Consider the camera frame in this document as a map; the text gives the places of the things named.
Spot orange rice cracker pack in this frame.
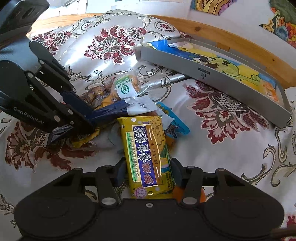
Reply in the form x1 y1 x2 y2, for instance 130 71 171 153
262 82 279 103

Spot dark dried fruit piece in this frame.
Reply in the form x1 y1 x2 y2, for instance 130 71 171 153
206 63 218 69

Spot round bun green label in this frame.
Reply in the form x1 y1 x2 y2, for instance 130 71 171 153
110 73 140 102

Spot floral white bedspread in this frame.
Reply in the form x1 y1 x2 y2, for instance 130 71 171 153
1 10 295 240

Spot yellow biscuit pack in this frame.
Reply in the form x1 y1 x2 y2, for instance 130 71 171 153
117 115 174 199

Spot clear bag brown nuts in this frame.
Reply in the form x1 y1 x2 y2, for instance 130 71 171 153
80 85 110 109

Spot sausages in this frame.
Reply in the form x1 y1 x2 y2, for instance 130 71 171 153
155 107 175 130

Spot navy blue stick sachet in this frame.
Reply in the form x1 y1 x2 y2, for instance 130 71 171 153
88 96 159 123

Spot blue packet brown snack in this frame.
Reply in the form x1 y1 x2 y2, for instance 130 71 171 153
157 101 190 150

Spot wooden bed frame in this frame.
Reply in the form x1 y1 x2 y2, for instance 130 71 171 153
27 13 295 88

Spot grey cardboard tray box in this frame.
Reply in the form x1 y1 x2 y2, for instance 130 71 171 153
135 38 292 128

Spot landscape flower poster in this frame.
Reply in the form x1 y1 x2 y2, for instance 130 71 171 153
259 0 296 48

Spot gold foil snack packet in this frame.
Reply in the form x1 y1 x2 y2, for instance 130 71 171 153
68 120 113 149

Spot small orange tangerine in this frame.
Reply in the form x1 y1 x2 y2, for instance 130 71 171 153
171 185 207 203

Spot swirly night sky poster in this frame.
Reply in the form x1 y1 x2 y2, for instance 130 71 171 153
191 0 237 16

